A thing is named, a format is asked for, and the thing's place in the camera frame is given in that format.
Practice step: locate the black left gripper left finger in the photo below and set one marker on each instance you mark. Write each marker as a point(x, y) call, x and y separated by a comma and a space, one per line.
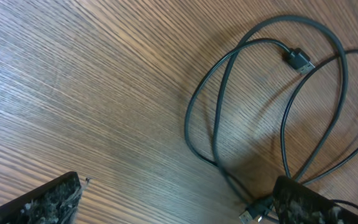
point(56, 201)

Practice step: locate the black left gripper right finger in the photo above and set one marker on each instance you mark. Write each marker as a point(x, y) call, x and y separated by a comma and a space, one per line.
point(295, 204)

